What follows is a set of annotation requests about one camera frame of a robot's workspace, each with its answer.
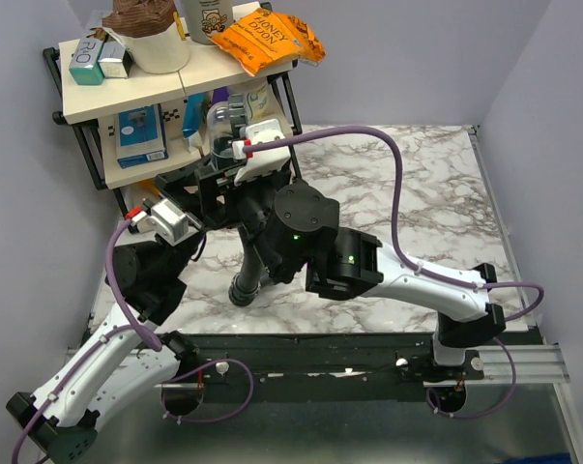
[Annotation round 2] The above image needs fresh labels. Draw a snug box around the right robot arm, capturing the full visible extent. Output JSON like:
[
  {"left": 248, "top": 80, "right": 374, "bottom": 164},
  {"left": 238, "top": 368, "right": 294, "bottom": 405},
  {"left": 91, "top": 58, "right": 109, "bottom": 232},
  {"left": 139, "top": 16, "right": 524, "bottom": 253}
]
[{"left": 194, "top": 160, "right": 506, "bottom": 379}]

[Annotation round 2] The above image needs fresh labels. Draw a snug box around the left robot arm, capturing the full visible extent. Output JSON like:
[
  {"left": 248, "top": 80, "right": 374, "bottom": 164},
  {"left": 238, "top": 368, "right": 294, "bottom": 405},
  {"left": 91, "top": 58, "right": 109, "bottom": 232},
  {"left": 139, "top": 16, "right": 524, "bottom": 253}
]
[{"left": 6, "top": 183, "right": 205, "bottom": 463}]

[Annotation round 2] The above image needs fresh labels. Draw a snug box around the blue razor box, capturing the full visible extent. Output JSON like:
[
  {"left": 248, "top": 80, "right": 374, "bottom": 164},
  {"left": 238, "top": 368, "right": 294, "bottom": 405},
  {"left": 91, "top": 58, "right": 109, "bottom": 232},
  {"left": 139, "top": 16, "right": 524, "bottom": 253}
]
[{"left": 115, "top": 104, "right": 168, "bottom": 169}]

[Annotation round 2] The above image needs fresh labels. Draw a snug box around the beige black shelf rack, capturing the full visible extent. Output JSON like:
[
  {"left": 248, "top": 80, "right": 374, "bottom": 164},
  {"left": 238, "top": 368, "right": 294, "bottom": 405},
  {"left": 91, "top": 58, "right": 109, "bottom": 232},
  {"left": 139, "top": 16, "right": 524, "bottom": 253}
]
[{"left": 42, "top": 0, "right": 304, "bottom": 234}]

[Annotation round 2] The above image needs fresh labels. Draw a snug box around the blue white tube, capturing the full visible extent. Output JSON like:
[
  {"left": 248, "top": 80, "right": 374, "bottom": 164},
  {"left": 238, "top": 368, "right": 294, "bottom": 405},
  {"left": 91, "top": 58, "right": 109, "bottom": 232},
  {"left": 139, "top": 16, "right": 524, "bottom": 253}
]
[{"left": 182, "top": 93, "right": 206, "bottom": 151}]

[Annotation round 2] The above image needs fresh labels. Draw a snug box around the white yellow cup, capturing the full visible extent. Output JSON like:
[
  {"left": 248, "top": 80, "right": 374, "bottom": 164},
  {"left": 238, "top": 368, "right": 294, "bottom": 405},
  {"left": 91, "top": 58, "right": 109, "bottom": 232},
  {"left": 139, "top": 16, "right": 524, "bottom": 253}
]
[{"left": 244, "top": 78, "right": 270, "bottom": 122}]

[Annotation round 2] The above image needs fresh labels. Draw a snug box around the purple white tube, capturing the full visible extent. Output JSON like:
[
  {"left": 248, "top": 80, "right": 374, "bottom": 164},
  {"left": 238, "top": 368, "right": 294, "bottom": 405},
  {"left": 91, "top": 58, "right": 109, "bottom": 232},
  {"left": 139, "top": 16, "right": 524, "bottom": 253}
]
[{"left": 211, "top": 87, "right": 229, "bottom": 104}]

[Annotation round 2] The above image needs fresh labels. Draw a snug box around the silver white box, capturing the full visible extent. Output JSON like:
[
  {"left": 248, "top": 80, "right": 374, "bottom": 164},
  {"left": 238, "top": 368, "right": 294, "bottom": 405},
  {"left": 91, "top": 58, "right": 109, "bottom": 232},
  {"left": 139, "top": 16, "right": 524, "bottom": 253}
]
[{"left": 98, "top": 41, "right": 132, "bottom": 79}]

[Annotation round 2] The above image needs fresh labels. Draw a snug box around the teal white box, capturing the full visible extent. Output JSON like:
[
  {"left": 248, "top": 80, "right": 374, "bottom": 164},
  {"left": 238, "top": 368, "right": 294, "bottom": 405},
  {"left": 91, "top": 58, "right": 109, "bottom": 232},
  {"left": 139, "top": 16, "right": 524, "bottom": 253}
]
[{"left": 69, "top": 37, "right": 104, "bottom": 86}]

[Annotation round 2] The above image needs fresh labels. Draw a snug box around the orange honey dijon chip bag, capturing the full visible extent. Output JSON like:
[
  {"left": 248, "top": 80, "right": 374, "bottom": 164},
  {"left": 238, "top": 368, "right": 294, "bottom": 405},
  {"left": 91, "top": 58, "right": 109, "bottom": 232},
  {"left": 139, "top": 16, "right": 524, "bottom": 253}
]
[{"left": 211, "top": 8, "right": 326, "bottom": 77}]

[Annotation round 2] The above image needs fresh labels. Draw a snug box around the white skull cup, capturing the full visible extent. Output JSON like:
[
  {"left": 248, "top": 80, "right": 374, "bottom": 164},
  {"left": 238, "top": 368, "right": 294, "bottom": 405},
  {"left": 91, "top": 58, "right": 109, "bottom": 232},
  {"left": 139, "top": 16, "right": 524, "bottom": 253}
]
[{"left": 181, "top": 0, "right": 234, "bottom": 44}]

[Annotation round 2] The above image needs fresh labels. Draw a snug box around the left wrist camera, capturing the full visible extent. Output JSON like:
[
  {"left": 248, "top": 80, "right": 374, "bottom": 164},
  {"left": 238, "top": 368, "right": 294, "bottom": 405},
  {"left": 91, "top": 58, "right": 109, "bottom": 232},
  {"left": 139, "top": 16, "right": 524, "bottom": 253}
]
[{"left": 149, "top": 199, "right": 190, "bottom": 246}]

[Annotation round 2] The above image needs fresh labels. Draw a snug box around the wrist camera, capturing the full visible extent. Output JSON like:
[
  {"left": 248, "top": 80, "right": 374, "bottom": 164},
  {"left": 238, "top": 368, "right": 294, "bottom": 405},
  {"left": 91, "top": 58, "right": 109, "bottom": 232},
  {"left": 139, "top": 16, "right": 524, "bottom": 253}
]
[
  {"left": 231, "top": 119, "right": 291, "bottom": 186},
  {"left": 149, "top": 199, "right": 190, "bottom": 246}
]

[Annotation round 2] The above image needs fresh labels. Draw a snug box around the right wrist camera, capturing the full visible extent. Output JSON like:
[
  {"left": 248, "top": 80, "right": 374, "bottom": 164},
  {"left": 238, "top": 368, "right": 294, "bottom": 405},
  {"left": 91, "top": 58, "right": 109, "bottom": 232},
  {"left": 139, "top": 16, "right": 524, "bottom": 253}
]
[{"left": 231, "top": 119, "right": 291, "bottom": 186}]

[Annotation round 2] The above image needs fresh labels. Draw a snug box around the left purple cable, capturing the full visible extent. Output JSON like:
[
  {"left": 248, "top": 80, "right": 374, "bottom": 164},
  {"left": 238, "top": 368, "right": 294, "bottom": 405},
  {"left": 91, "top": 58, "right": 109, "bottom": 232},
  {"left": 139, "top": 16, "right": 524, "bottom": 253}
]
[{"left": 11, "top": 208, "right": 254, "bottom": 464}]

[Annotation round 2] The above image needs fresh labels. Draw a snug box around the purple cable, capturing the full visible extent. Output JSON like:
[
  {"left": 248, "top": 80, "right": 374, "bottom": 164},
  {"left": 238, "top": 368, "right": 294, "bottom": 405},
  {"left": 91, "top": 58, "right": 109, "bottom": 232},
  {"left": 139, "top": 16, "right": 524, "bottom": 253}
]
[
  {"left": 11, "top": 208, "right": 254, "bottom": 464},
  {"left": 242, "top": 125, "right": 546, "bottom": 421}
]

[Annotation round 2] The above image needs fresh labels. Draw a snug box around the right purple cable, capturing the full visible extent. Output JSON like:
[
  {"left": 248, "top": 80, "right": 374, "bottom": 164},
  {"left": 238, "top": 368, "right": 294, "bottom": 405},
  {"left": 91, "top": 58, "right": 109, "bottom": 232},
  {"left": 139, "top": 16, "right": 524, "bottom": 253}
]
[{"left": 242, "top": 125, "right": 546, "bottom": 421}]

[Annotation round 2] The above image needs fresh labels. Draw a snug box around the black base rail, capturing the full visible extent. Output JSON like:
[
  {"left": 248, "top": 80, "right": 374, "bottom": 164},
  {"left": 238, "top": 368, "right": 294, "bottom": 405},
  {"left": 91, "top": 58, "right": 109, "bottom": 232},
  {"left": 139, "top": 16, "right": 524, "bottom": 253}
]
[{"left": 161, "top": 331, "right": 484, "bottom": 409}]

